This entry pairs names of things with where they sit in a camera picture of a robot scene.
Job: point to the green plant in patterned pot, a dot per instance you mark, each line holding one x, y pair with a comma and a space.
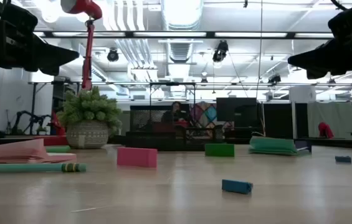
88, 133

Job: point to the black partition panel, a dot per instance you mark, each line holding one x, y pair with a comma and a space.
275, 121

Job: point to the green eraser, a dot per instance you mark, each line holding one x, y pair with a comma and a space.
219, 150

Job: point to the red background object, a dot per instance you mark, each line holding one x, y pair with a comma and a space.
325, 130

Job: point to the white pillar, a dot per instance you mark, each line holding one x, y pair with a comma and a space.
301, 93

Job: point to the pink eraser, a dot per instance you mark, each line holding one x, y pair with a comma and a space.
136, 157

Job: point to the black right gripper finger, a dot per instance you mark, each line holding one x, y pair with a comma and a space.
319, 56
319, 70

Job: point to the small blue eraser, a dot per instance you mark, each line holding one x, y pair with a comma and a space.
236, 186
343, 159

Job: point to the grey green curtain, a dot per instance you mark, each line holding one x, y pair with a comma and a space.
331, 118

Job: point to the colourful patterned panel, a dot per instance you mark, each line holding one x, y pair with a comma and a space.
205, 115

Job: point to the person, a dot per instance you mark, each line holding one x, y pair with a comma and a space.
175, 112

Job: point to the black table frame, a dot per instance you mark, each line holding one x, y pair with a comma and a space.
334, 143

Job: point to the black mesh desk organizer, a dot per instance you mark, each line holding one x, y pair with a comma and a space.
150, 140

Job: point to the green sticky notes pad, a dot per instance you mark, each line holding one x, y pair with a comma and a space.
272, 145

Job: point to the red desk lamp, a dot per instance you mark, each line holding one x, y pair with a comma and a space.
87, 62

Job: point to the pink sticky notes pad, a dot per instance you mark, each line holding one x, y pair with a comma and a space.
17, 152

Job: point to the black ceiling spotlight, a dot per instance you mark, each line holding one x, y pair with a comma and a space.
220, 53
274, 79
112, 55

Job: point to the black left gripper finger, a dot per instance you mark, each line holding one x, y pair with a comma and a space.
48, 48
49, 63

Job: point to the black overhead bar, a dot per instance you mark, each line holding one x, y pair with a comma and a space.
129, 34

